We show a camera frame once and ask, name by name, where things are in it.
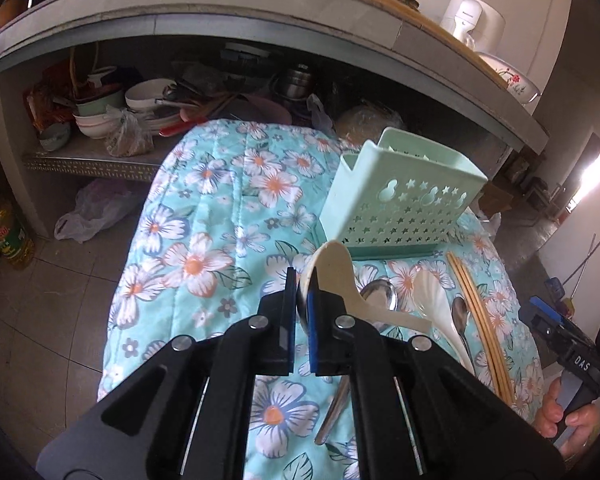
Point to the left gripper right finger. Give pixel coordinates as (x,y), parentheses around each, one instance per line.
(327,352)

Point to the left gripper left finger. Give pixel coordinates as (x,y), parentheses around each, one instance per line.
(275,344)

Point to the wooden chopstick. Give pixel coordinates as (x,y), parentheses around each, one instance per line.
(480,329)
(487,329)

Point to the white ceramic soup spoon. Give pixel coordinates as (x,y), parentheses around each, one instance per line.
(430,298)

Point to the small metal spoon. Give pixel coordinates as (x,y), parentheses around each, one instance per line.
(460,317)

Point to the person's right hand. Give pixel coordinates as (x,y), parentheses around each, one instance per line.
(584,422)

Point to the mint green utensil holder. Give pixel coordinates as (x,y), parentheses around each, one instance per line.
(397,197)

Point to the bagged round food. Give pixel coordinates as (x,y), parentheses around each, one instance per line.
(366,122)

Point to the white plastic bag on floor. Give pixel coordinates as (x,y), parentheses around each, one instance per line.
(99,206)

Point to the pink plastic basin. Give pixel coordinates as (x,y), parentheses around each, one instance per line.
(252,108)

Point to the stack of bowls on shelf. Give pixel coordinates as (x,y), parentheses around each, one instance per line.
(99,116)

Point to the cooking oil bottle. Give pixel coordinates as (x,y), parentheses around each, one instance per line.
(16,245)

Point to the white floral enamel basin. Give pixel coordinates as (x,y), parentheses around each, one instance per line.
(517,83)

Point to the white electric kettle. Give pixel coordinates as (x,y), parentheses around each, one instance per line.
(475,24)

